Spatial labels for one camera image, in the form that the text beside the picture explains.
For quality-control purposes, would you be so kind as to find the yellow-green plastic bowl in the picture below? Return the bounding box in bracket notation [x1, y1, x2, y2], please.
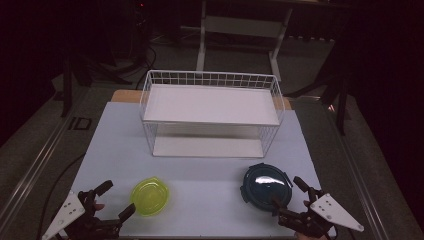
[129, 176, 170, 218]

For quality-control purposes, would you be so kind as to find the silver floor rail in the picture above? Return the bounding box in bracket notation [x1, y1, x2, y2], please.
[0, 87, 93, 231]
[319, 99, 393, 240]

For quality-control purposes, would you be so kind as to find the white metal desk frame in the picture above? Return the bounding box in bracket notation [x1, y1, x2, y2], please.
[195, 0, 295, 82]

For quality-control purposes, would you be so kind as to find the dark blue lidded glass container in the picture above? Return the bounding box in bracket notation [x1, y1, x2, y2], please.
[239, 162, 294, 212]

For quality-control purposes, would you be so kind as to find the white wire shelf rack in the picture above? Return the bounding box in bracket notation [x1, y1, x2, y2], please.
[139, 69, 286, 159]

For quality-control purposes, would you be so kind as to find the black cable bundle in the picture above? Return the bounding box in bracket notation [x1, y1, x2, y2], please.
[134, 44, 158, 90]

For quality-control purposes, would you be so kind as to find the person's right hand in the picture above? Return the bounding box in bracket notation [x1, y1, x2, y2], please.
[294, 199, 331, 240]

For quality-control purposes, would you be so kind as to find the black metal stand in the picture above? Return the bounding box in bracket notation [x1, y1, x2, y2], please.
[285, 59, 353, 136]
[60, 46, 133, 118]

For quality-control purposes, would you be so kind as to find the black floor cable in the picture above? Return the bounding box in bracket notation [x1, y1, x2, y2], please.
[34, 152, 87, 240]

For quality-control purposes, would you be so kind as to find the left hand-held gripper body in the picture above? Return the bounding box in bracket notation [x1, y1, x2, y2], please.
[41, 189, 123, 240]

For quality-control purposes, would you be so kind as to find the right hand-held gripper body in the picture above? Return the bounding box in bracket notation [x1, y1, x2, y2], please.
[277, 187, 365, 240]

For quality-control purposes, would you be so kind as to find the light blue table mat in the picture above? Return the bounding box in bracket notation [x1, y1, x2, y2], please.
[68, 101, 338, 238]

